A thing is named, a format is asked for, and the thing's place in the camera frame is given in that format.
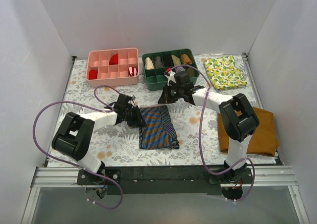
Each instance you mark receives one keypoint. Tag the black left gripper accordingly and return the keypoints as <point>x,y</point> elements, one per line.
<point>136,115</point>

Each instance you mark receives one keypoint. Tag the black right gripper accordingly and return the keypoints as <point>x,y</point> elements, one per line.
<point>170,95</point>

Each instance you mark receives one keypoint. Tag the navy striped underwear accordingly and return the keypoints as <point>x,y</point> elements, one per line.
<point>159,132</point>

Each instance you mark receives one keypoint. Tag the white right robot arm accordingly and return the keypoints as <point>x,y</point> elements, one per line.
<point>238,117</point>

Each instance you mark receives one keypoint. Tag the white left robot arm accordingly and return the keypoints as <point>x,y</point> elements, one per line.
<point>73,137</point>

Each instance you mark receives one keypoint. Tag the grey striped rolled underwear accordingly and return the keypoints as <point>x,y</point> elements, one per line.
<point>179,68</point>

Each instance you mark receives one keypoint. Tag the olive green rolled underwear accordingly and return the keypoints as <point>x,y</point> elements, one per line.
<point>191,72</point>

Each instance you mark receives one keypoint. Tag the black rolled underwear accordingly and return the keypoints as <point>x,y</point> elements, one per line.
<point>168,61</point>

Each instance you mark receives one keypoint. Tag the beige yellow rolled underwear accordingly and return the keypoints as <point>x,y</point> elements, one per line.
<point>176,60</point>

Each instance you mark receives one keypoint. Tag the cream rolled underwear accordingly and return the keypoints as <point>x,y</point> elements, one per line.
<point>149,64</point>

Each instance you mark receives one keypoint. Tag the orange brown rolled underwear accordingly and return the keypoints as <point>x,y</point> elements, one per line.
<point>186,59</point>

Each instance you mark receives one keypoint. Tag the floral patterned table mat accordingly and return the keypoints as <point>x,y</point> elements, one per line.
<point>118,145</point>

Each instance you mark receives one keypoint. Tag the green divided organizer box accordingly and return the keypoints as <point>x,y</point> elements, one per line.
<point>155,78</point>

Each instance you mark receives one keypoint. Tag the red white striped sock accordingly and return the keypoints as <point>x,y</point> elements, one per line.
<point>132,71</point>

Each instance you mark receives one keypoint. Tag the pink divided organizer box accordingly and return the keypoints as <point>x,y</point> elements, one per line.
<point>113,75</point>

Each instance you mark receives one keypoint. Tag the red rolled sock bottom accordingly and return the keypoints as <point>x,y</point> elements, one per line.
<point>93,74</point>

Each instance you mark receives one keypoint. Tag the red rolled sock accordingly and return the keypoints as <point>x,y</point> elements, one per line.
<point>114,60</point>
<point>93,74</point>

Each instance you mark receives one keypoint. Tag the red rolled sock top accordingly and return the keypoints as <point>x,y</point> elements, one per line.
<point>114,60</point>

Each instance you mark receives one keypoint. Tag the lemon print folded cloth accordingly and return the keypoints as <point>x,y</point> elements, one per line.
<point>223,73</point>

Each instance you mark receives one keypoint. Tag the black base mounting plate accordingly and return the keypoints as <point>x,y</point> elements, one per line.
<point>171,179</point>

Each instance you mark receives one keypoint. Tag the mustard brown folded cloth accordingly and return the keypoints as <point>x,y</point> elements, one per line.
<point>263,142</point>

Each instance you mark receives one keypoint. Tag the aluminium frame rail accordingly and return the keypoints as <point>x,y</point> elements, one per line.
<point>266,175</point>

